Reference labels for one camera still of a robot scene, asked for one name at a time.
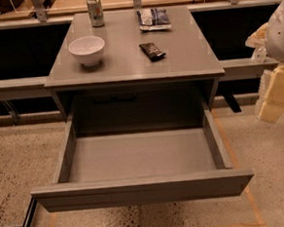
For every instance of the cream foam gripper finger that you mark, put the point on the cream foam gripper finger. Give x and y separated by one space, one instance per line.
270 104

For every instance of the dark rxbar chocolate wrapper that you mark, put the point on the dark rxbar chocolate wrapper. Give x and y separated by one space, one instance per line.
152 51

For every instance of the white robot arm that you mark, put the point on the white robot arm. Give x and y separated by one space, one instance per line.
268 41

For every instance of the grey open top drawer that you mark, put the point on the grey open top drawer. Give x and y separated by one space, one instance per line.
123 158

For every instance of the clear hand sanitizer bottle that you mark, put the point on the clear hand sanitizer bottle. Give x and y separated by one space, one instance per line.
259 55

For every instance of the blue white chip bag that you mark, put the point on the blue white chip bag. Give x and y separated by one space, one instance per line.
153 19

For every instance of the grey cabinet desk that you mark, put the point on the grey cabinet desk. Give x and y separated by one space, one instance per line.
127 92

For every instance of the white ceramic bowl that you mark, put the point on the white ceramic bowl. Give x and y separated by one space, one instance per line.
87 50

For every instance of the green soda can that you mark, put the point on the green soda can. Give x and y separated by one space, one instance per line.
96 15

